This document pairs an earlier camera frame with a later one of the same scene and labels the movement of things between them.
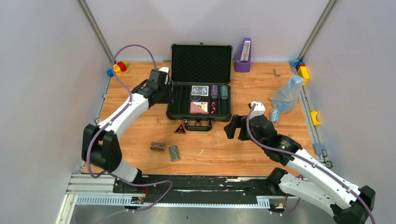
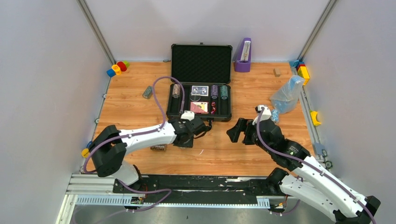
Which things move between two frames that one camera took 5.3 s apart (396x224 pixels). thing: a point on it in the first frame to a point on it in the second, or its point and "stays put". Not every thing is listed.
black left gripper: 168,91 to 192,129
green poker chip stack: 224,93 stays put
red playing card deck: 201,108 stays put
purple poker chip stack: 214,92 stays put
